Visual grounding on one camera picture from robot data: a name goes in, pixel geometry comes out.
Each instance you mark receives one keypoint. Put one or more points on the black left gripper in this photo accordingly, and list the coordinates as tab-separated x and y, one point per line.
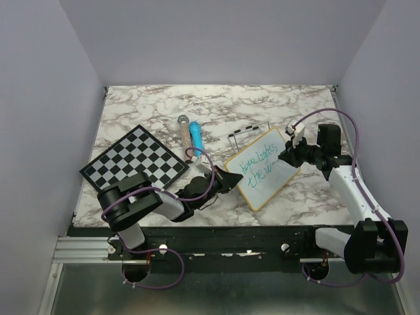
230	180

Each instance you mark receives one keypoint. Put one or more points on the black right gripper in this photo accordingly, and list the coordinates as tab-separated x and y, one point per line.
287	156

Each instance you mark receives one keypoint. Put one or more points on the yellow framed whiteboard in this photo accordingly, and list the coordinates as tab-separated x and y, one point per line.
264	175

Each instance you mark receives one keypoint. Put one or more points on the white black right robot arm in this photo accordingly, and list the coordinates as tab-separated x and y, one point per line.
377	242

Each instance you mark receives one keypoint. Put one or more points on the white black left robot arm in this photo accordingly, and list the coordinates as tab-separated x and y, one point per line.
131	199

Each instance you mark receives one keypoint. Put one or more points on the blue toy microphone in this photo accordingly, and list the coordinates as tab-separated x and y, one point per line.
195	132

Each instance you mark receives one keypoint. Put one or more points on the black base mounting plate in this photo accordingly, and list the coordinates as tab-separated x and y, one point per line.
172	250

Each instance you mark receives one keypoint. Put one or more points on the black white chessboard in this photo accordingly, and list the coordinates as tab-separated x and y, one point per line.
136	152

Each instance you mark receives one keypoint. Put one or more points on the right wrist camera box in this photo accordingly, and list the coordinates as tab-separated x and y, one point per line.
296	132

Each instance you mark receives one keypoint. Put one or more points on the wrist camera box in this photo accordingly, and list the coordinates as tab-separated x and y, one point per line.
203	164
296	132

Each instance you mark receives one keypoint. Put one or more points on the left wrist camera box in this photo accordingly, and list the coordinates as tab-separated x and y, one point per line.
203	164

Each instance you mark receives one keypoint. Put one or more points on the metal wire whiteboard stand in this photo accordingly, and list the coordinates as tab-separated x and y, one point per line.
232	137

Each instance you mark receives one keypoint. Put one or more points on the aluminium frame rail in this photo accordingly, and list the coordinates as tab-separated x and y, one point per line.
83	280

